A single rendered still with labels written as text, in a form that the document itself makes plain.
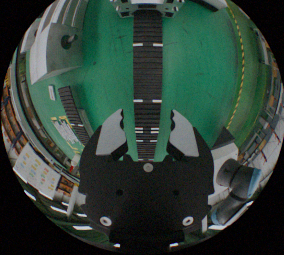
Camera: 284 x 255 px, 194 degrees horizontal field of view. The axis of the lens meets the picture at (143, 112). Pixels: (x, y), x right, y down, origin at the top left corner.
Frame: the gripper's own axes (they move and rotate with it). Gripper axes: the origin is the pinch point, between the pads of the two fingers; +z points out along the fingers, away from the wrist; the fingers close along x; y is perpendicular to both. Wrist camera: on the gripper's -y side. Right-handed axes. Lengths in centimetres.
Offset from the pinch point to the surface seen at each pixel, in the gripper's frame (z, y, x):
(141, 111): 2.2, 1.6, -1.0
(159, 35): 4.4, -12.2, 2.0
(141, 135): 1.9, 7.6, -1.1
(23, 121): 0, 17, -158
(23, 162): -66, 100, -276
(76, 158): 2.5, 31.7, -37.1
